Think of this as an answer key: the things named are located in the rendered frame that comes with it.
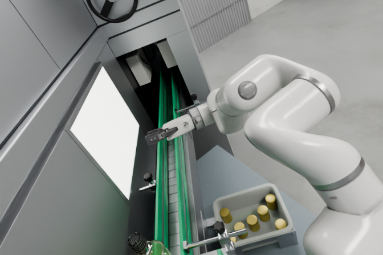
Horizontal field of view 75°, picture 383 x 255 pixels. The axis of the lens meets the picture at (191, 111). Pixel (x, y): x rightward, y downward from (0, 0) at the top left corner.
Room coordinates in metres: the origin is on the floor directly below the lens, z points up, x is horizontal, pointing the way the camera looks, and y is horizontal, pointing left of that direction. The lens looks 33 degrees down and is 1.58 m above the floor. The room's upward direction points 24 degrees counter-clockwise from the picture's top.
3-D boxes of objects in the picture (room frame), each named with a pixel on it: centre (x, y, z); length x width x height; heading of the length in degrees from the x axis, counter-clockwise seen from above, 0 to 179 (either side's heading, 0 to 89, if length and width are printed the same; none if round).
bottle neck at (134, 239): (0.32, 0.21, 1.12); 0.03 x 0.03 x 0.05
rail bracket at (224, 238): (0.36, 0.08, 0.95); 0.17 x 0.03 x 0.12; 82
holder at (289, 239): (0.46, -0.01, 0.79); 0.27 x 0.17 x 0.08; 82
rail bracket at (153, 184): (0.63, 0.24, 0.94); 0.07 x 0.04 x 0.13; 82
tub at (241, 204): (0.46, -0.04, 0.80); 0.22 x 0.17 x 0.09; 82
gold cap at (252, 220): (0.45, -0.04, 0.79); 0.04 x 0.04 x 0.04
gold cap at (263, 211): (0.47, -0.08, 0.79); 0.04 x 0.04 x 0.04
